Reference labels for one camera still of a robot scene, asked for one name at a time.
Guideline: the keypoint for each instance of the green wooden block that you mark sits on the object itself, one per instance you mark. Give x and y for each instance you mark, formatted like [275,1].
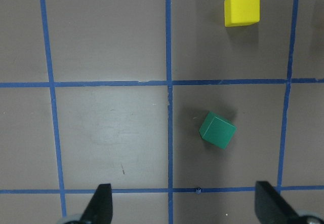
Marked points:
[217,130]

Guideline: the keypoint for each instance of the yellow wooden block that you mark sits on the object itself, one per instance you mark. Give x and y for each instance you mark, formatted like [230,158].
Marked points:
[241,12]

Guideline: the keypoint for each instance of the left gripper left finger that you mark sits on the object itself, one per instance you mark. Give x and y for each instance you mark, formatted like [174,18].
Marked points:
[100,207]

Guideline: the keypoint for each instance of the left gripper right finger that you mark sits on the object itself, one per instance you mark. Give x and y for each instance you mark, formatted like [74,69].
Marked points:
[271,207]

